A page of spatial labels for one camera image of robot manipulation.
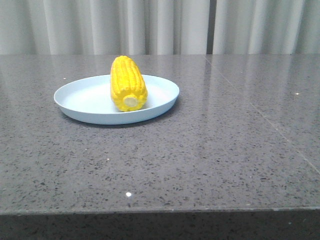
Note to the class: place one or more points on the yellow corn cob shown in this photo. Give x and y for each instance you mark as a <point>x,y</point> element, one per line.
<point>128,90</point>

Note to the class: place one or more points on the light blue plate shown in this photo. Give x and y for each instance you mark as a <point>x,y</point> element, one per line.
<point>88,100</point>

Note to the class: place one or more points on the white curtain right panel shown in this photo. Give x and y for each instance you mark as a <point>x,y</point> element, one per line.
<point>266,27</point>

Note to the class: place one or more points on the white curtain panel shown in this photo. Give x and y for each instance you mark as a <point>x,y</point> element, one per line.
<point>266,27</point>
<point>98,27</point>

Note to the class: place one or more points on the white curtain left panel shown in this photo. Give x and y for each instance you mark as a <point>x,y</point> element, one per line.
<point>98,27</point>

